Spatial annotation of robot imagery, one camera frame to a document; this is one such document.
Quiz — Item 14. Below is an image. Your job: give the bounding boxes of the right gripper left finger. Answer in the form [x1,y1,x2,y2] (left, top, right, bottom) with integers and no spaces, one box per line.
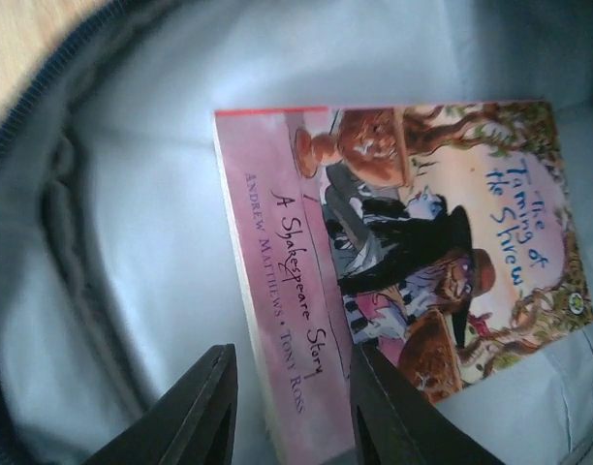
[86,344,237,465]

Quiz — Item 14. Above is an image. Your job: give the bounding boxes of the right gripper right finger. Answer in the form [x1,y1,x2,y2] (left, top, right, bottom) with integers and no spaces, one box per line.
[350,345,501,464]

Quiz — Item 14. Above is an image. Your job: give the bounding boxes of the navy blue student backpack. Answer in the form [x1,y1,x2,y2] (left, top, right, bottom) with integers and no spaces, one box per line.
[0,1,593,464]

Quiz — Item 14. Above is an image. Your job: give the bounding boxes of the pink Taming of Shrew book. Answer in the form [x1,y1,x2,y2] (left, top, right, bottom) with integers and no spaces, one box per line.
[214,101,593,464]

